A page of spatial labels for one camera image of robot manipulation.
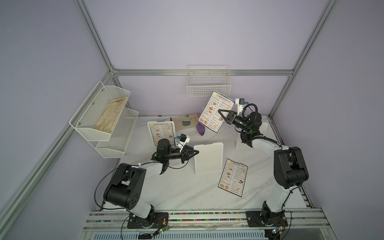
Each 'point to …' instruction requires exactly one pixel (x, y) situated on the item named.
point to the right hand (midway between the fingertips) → (219, 112)
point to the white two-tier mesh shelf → (110, 145)
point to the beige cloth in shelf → (111, 114)
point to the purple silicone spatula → (201, 129)
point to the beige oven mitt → (184, 122)
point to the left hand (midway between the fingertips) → (197, 152)
